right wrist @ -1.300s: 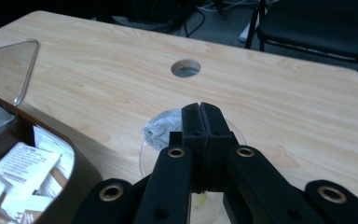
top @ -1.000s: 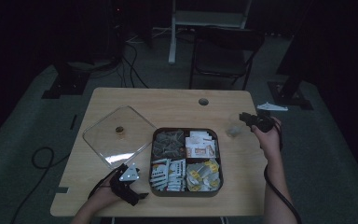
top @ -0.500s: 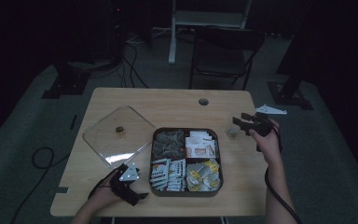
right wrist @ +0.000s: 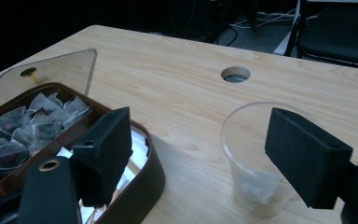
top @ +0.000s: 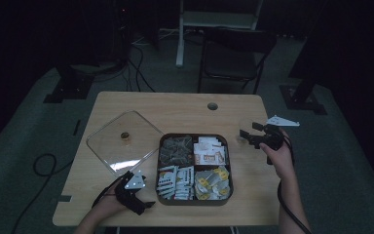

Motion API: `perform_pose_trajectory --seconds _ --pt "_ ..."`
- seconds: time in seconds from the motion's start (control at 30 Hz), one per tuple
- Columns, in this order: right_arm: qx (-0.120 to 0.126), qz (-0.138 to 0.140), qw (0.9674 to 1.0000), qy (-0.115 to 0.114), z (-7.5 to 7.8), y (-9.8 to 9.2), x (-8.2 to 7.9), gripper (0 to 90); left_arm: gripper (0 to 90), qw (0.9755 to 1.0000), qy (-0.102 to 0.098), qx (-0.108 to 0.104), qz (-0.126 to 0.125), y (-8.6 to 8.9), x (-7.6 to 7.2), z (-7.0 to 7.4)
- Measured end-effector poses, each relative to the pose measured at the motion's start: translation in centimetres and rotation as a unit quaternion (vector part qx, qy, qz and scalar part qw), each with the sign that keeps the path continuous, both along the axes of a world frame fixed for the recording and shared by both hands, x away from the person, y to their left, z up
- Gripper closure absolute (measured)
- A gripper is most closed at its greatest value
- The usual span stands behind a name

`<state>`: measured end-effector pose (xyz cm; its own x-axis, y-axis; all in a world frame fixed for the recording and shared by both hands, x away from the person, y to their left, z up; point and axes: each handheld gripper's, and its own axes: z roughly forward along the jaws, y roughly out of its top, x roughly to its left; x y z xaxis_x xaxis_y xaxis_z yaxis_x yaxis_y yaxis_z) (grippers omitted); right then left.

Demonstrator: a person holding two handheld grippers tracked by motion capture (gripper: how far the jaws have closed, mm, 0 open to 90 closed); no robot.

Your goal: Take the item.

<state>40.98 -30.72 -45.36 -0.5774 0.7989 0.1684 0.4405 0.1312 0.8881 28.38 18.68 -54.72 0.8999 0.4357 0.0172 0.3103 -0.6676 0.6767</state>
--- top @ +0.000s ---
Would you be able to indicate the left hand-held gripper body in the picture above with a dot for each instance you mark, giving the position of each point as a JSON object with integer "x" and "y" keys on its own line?
{"x": 134, "y": 182}

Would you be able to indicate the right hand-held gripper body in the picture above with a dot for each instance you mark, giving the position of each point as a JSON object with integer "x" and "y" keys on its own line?
{"x": 272, "y": 138}

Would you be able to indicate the clear square lid with knob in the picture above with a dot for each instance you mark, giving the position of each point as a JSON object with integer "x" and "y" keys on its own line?
{"x": 117, "y": 152}

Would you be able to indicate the square divided storage box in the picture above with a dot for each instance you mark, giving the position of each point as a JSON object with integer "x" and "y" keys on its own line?
{"x": 193, "y": 202}

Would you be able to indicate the person's right hand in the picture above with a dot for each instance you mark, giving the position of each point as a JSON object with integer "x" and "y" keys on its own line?
{"x": 282, "y": 162}

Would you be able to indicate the person's left hand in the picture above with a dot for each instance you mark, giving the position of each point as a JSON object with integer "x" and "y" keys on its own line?
{"x": 108, "y": 204}

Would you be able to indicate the pile of white striped packets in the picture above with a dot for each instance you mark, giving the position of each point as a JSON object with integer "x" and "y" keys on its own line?
{"x": 175, "y": 183}

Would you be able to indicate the pile of dark tea bags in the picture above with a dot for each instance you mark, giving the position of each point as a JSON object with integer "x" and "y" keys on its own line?
{"x": 175, "y": 151}

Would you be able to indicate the pile of white orange packets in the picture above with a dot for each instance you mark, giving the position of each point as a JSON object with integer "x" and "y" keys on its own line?
{"x": 209, "y": 151}

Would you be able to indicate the black stand base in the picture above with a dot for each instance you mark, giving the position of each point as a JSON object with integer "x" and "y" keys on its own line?
{"x": 69, "y": 86}
{"x": 302, "y": 97}

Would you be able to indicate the pile of round yellow-label bags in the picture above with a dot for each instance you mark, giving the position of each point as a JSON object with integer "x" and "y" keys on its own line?
{"x": 212, "y": 183}

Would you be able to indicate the black folding chair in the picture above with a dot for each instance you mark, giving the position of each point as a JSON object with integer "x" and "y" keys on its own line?
{"x": 237, "y": 61}

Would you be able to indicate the grey tape piece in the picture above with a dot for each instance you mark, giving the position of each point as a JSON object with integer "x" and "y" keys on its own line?
{"x": 64, "y": 198}

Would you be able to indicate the black tape strip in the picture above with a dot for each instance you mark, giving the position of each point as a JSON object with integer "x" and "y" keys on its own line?
{"x": 76, "y": 127}

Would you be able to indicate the white desk frame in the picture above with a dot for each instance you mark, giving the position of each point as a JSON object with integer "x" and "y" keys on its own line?
{"x": 219, "y": 19}

